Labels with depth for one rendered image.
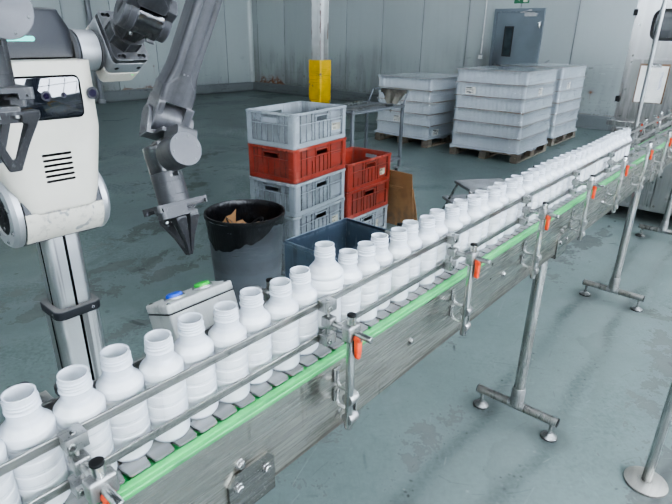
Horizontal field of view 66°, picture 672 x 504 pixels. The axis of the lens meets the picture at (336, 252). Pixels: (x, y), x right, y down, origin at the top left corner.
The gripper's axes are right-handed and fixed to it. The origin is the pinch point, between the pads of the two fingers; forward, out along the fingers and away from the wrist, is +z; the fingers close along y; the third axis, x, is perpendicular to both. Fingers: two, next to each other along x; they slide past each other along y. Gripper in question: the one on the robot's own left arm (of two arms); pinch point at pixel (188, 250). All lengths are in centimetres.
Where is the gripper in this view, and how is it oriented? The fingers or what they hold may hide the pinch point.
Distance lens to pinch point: 100.9
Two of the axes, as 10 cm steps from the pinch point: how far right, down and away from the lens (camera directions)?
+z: 2.4, 9.6, 1.5
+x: -7.1, 0.6, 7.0
